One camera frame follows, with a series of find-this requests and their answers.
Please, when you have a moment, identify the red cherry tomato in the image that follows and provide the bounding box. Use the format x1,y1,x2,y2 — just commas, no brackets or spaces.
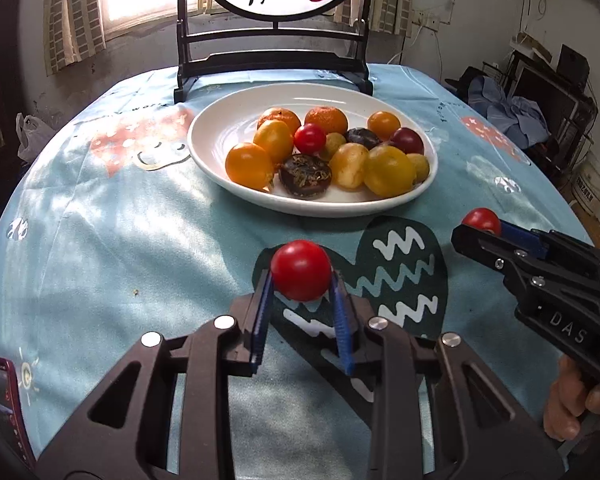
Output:
462,207,502,236
270,240,332,302

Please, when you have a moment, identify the small yellow green fruit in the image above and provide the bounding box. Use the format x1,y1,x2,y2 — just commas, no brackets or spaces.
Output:
406,153,430,184

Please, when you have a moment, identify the large yellow fruit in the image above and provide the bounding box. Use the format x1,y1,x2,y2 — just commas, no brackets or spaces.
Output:
363,145,416,198

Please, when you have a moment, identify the dark red plum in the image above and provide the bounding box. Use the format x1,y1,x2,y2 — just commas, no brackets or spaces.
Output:
388,127,425,155

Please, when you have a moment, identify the small orange fruit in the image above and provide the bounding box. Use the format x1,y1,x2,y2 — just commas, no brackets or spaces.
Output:
366,110,401,141

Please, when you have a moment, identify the yellowish brown small fruit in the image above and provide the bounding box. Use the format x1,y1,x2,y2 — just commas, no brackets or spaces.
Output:
329,143,368,191

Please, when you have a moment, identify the dark purple plum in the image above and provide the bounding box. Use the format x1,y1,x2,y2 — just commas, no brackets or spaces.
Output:
344,127,381,151

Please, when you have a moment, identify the yellow orange fruit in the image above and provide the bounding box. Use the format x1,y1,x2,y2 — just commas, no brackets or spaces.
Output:
318,132,347,162

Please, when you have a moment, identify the dark brown tea ball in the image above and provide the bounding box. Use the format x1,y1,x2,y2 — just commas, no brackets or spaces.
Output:
278,154,332,198

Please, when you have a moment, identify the large orange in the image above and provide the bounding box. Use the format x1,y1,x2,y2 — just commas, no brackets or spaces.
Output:
257,107,302,133

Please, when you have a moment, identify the orange persimmon fruit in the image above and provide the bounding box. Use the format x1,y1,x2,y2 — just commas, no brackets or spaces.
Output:
225,143,274,191

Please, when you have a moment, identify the person's right hand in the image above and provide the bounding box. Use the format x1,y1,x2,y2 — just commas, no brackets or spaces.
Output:
543,356,600,442

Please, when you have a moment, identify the white bucket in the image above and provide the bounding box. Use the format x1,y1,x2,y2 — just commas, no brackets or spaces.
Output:
571,151,600,217

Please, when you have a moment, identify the blue clothes pile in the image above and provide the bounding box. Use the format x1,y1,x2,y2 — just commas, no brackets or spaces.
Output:
467,76,550,150

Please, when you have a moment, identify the black monitor shelf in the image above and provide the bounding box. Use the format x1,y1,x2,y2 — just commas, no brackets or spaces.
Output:
504,50,598,174

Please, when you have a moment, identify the red phone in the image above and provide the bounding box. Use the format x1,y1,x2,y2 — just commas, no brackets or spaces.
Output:
0,358,35,469

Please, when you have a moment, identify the light blue patterned tablecloth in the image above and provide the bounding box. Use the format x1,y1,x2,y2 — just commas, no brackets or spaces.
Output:
0,66,594,479

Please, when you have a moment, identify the right beige curtain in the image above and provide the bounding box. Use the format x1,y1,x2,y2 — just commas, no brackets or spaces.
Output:
332,0,412,37

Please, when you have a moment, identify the beige curtain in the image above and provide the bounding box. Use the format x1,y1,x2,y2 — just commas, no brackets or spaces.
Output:
332,0,412,37
43,0,106,76

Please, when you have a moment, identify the white plastic bag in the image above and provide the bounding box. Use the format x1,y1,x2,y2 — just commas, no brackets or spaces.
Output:
16,113,55,164

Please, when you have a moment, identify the black framed round painting screen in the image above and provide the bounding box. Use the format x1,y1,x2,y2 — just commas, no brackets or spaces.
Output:
173,0,373,103

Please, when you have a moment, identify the left beige curtain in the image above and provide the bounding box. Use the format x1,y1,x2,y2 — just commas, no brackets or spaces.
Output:
43,0,106,76

